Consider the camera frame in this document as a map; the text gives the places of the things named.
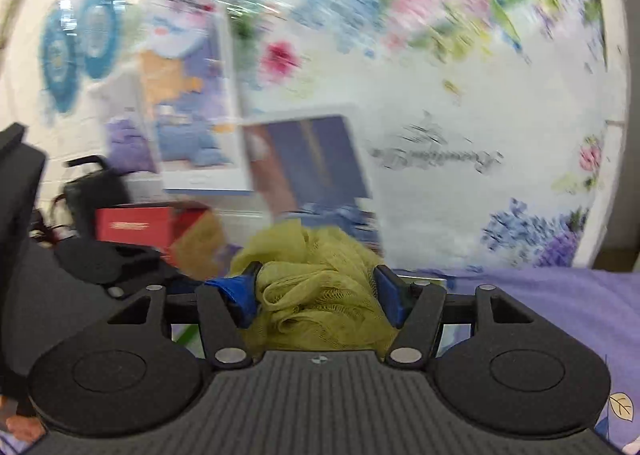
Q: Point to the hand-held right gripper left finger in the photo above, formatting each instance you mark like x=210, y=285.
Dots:
x=239, y=296

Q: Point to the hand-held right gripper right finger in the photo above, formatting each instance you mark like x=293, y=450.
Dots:
x=391, y=297

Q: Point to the green mesh bath loofah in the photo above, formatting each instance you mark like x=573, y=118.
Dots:
x=310, y=295

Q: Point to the black portable speaker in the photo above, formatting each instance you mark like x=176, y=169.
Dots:
x=94, y=200

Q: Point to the red cardboard box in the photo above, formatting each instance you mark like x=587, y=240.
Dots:
x=131, y=226

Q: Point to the purple bedding poster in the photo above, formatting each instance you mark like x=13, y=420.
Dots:
x=130, y=140

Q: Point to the blue bedding poster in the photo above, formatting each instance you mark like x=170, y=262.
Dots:
x=192, y=100

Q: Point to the floral plastic bedding bag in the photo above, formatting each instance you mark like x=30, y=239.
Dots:
x=450, y=85

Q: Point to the large blue paper fan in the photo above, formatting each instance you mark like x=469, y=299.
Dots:
x=59, y=65

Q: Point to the white floral paper fan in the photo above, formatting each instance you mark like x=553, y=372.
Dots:
x=182, y=0

